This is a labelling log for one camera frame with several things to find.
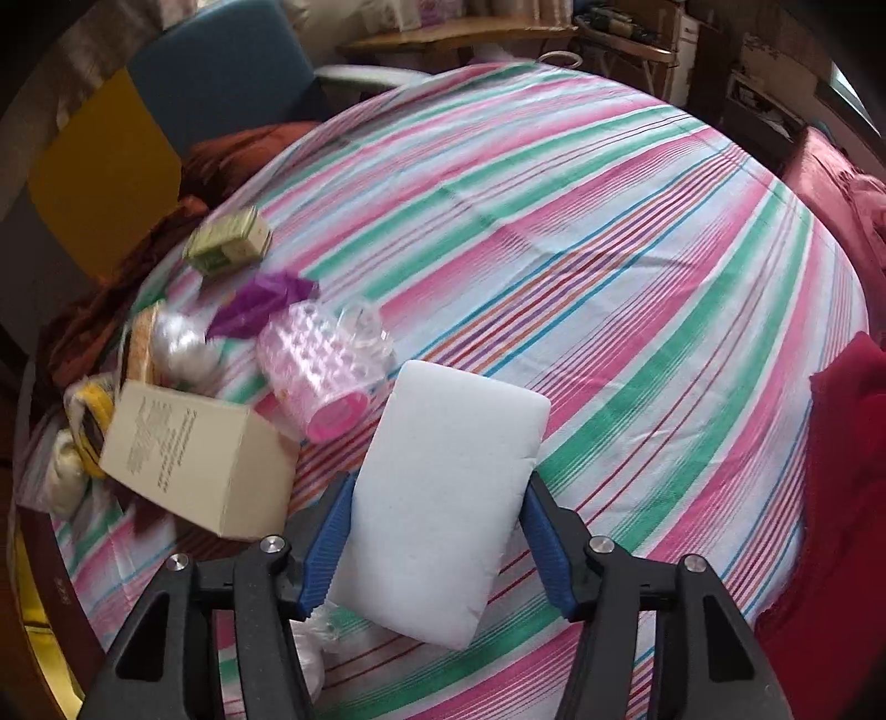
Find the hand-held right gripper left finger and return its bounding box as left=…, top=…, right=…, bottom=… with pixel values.
left=79, top=476, right=357, bottom=720

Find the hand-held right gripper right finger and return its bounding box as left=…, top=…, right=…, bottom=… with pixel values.
left=519, top=474, right=794, bottom=720

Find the white sponge block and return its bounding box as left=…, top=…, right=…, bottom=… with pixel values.
left=325, top=360, right=553, bottom=652

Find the beige cardboard box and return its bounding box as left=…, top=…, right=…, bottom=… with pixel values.
left=99, top=379, right=300, bottom=542

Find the pink hair roller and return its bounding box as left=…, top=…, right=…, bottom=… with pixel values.
left=257, top=301, right=394, bottom=444

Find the white plastic-wrapped ball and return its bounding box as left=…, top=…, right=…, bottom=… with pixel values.
left=289, top=619, right=326, bottom=707
left=148, top=311, right=223, bottom=385

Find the purple wrapper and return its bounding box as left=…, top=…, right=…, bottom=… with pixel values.
left=205, top=271, right=321, bottom=342

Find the yellow knitted sock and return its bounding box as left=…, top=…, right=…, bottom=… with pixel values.
left=65, top=374, right=122, bottom=479

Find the white knitted sock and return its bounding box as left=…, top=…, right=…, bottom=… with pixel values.
left=45, top=429, right=91, bottom=517

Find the yellow sponge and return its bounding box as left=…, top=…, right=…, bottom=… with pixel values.
left=126, top=301, right=167, bottom=385

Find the gold tin tray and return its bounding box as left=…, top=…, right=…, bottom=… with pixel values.
left=3, top=505, right=105, bottom=720

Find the clear plastic roller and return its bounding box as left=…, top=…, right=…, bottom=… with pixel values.
left=337, top=301, right=394, bottom=361

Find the red cloth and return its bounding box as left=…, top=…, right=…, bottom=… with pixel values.
left=754, top=332, right=886, bottom=720

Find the striped tablecloth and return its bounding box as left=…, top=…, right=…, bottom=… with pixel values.
left=14, top=61, right=869, bottom=720

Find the small green box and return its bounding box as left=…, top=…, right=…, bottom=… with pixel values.
left=182, top=206, right=272, bottom=278

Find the brown cloth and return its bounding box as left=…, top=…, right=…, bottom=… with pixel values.
left=34, top=121, right=323, bottom=389

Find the maroon cloth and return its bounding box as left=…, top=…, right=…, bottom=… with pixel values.
left=782, top=128, right=886, bottom=278

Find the grey yellow blue chair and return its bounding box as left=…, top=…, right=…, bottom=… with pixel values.
left=0, top=7, right=430, bottom=292

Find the cluttered wooden shelf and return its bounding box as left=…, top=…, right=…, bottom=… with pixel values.
left=574, top=10, right=681, bottom=98

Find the wooden side table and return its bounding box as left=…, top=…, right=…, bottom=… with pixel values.
left=339, top=17, right=579, bottom=58

